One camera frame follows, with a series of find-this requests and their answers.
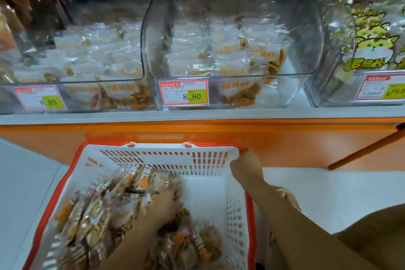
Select person's left hand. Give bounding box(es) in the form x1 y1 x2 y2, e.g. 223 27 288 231
146 187 184 224

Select person's right hand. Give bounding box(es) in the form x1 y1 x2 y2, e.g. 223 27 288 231
229 149 265 190

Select white red-rimmed shopping basket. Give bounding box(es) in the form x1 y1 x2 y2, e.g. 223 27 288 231
22 140 257 270

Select pile of small brown snacks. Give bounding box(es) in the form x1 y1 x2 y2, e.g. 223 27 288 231
54 164 225 270

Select white snack shelf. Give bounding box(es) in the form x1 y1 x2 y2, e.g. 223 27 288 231
0 0 405 126

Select person's right forearm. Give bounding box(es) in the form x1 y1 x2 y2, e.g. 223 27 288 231
247 175 381 270

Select person's left forearm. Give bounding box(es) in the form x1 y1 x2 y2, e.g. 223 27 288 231
98 213 168 270

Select orange shelf base panel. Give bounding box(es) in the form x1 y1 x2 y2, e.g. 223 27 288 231
0 118 405 171

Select person's right leg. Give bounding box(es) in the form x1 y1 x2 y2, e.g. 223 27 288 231
269 187 405 270

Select yellow hamster snack packets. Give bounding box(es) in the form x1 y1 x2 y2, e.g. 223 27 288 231
316 0 405 81

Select white yellow price tag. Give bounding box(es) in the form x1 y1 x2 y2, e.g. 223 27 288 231
157 78 211 107
13 84 68 112
354 73 405 102

